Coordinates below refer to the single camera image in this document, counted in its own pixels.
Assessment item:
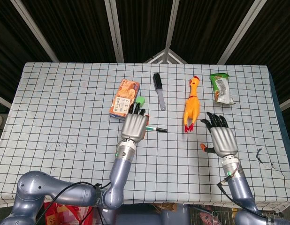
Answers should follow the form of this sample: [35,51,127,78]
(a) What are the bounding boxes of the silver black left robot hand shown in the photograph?
[120,103,151,143]

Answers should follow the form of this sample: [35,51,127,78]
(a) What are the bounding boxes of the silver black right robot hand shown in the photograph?
[200,111,239,158]

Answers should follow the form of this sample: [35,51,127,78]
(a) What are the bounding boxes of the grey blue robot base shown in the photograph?
[98,203,191,225]

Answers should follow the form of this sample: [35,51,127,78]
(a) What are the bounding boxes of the orange blue snack box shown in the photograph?
[108,78,140,121]

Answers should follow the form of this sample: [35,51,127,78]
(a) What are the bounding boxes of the grey brush black bristles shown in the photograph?
[152,73,167,111]

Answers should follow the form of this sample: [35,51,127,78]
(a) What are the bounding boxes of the yellow rubber chicken toy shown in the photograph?
[183,75,202,134]

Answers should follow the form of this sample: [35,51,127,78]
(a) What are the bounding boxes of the green snack bag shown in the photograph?
[209,73,237,106]

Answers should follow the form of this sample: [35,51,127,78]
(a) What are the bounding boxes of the white black checkered tablecloth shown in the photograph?
[0,61,290,210]

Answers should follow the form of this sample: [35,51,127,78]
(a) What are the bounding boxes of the brown paper bag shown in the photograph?
[150,203,179,212]

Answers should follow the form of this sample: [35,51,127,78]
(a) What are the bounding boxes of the red patterned bag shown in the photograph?
[43,201,95,225]

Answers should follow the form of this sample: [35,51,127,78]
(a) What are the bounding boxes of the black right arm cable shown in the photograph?
[217,161,265,216]

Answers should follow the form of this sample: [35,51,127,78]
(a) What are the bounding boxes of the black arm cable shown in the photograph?
[217,161,265,216]
[39,181,112,225]

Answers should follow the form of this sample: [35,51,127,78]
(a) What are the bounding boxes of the metal wire basket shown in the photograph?
[189,203,284,225]

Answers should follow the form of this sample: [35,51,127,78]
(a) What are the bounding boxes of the white triangular frame brace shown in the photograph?
[143,48,188,65]

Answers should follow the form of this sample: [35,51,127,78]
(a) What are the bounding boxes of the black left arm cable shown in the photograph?
[39,181,112,225]

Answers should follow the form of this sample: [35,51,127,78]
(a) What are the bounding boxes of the white metal frame post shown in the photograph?
[217,0,264,65]
[10,0,60,63]
[104,0,125,63]
[163,0,181,63]

